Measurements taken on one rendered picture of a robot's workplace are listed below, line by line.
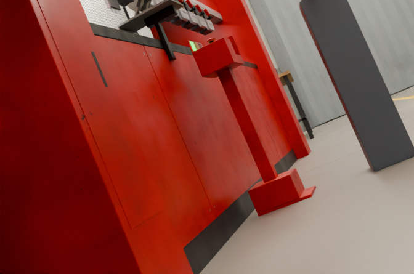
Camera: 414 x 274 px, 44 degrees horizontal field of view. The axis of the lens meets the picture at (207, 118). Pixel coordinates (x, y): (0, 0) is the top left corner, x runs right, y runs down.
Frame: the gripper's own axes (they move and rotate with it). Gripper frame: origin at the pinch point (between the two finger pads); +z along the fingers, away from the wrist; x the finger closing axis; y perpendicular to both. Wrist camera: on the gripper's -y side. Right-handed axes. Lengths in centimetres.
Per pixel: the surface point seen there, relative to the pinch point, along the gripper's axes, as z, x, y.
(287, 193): 55, -8, -83
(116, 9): -0.6, -1.5, 13.6
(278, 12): -77, -754, 103
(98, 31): 8, 58, -16
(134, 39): 8.5, 30.5, -15.1
